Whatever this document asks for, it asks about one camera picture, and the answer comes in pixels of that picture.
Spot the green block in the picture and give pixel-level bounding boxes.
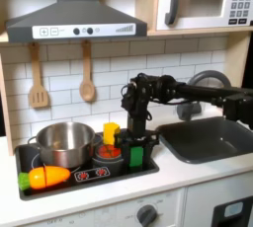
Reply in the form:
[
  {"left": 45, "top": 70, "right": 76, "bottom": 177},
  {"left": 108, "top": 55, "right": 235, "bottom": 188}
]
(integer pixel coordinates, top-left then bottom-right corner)
[{"left": 128, "top": 145, "right": 144, "bottom": 168}]

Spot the yellow block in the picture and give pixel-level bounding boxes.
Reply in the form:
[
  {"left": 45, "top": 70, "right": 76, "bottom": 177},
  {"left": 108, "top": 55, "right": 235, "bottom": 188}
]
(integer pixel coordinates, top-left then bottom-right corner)
[{"left": 102, "top": 121, "right": 122, "bottom": 146}]

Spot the steel pot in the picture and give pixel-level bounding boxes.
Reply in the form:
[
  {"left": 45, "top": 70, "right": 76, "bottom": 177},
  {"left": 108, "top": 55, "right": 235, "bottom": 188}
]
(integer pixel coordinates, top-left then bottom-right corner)
[{"left": 27, "top": 121, "right": 103, "bottom": 170}]

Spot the red stove burner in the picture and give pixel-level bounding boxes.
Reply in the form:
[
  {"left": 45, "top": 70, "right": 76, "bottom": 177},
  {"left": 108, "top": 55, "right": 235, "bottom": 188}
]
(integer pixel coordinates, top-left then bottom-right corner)
[{"left": 92, "top": 143, "right": 125, "bottom": 176}]

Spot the black stove top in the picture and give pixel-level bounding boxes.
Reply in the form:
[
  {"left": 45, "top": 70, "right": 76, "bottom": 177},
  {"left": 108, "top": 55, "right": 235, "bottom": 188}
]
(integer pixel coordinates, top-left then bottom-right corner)
[{"left": 14, "top": 127, "right": 160, "bottom": 201}]

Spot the dark grey tap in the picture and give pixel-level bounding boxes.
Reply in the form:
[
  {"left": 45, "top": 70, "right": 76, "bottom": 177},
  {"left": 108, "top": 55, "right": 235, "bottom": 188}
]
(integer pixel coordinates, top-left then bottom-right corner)
[{"left": 176, "top": 69, "right": 232, "bottom": 121}]

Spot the dark grey sink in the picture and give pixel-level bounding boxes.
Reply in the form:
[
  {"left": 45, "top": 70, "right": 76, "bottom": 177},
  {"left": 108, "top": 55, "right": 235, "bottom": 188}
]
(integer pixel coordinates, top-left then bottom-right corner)
[{"left": 154, "top": 115, "right": 253, "bottom": 165}]

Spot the grey oven knob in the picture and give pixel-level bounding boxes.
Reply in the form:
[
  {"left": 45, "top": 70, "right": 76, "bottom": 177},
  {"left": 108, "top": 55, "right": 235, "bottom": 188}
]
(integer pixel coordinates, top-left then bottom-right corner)
[{"left": 135, "top": 204, "right": 158, "bottom": 227}]

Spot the wooden spoon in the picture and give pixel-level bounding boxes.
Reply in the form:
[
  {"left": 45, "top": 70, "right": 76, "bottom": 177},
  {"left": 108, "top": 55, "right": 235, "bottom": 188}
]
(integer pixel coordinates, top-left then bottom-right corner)
[{"left": 78, "top": 39, "right": 97, "bottom": 103}]

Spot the orange toy carrot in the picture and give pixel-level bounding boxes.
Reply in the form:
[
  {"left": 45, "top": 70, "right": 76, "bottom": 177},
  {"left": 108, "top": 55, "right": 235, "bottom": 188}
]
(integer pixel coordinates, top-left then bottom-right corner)
[{"left": 18, "top": 165, "right": 72, "bottom": 191}]

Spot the black oven door window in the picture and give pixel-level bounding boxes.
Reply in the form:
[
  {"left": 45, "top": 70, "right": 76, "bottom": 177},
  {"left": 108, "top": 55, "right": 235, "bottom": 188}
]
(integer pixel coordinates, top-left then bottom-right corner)
[{"left": 211, "top": 195, "right": 253, "bottom": 227}]

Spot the slotted wooden spatula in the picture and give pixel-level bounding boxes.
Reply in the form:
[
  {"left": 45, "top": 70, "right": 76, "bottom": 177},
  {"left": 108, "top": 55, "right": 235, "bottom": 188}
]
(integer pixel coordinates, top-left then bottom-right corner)
[{"left": 28, "top": 41, "right": 50, "bottom": 110}]

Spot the white toy microwave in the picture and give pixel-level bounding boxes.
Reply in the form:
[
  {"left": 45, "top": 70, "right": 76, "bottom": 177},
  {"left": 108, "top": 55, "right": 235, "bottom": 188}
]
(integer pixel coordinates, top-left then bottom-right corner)
[{"left": 156, "top": 0, "right": 253, "bottom": 32}]

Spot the light wooden shelf unit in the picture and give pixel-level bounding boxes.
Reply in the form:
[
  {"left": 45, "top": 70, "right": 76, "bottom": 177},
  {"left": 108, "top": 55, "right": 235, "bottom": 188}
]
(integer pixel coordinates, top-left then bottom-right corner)
[{"left": 134, "top": 0, "right": 253, "bottom": 120}]

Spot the grey range hood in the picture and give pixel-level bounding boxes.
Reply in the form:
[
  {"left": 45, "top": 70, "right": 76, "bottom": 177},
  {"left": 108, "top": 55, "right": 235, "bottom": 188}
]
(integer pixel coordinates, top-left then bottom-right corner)
[{"left": 5, "top": 0, "right": 148, "bottom": 43}]

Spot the grey microwave door handle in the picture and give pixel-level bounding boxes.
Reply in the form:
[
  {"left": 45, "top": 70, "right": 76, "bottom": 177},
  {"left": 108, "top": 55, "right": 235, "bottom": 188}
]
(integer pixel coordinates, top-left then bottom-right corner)
[{"left": 164, "top": 0, "right": 181, "bottom": 27}]

